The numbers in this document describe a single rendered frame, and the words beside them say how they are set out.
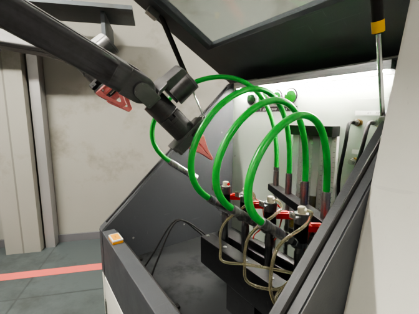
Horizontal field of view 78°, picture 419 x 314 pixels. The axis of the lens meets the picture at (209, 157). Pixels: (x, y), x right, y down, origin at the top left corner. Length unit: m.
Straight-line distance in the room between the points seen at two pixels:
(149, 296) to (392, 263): 0.44
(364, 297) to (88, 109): 2.75
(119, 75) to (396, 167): 0.49
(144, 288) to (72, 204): 2.54
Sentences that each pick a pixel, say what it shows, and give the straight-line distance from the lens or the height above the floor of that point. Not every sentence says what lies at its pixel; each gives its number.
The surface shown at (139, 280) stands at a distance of 0.67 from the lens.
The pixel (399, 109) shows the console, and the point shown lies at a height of 1.33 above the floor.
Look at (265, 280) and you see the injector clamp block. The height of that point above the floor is 0.98.
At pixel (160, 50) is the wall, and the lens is 2.94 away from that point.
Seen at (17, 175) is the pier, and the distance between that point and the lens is 3.00.
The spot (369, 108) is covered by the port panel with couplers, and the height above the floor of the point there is 1.34.
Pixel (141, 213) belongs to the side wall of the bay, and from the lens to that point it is 0.96.
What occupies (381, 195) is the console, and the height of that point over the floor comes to 1.20.
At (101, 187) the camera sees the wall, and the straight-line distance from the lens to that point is 3.01.
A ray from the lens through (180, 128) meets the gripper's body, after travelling 0.60.
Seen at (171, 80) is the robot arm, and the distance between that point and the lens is 0.59.
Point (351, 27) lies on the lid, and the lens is 0.74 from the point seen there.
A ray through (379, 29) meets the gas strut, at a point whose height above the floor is 1.45.
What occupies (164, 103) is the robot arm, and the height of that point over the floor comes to 1.34.
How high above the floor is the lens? 1.32
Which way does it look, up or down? 9 degrees down
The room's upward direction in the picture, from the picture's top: straight up
